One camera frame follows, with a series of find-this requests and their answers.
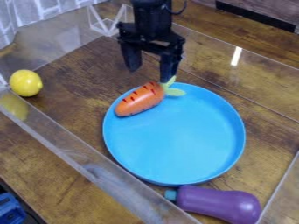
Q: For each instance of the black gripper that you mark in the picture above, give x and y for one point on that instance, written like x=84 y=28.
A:
x=151 y=34

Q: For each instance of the orange toy carrot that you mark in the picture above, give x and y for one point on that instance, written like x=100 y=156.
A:
x=145 y=97

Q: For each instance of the round blue tray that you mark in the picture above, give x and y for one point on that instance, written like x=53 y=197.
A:
x=180 y=143

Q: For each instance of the yellow toy lemon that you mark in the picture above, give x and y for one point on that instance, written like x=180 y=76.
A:
x=25 y=83

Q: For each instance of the white mesh curtain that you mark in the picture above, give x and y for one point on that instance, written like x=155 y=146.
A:
x=18 y=13

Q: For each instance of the purple toy eggplant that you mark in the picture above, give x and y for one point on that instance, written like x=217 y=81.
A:
x=233 y=206

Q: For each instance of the blue device corner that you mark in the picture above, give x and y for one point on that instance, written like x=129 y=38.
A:
x=12 y=213

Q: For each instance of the clear acrylic barrier wall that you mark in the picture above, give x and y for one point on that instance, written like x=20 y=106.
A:
x=53 y=159

